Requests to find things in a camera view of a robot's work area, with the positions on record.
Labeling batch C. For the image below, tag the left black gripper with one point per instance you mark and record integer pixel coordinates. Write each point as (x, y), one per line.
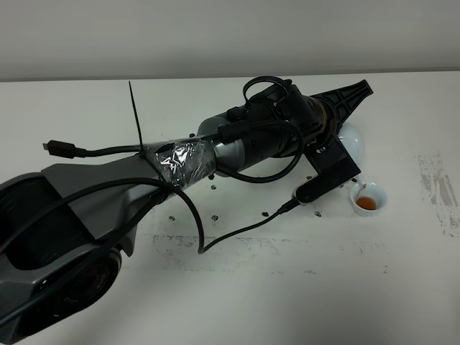
(318, 117)

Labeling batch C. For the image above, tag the light blue porcelain teapot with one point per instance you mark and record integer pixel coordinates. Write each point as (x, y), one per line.
(353, 142)

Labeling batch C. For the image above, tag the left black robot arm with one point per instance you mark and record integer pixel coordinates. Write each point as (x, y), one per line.
(65, 229)

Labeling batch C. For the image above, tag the near light blue teacup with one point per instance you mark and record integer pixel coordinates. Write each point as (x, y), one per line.
(368, 200)

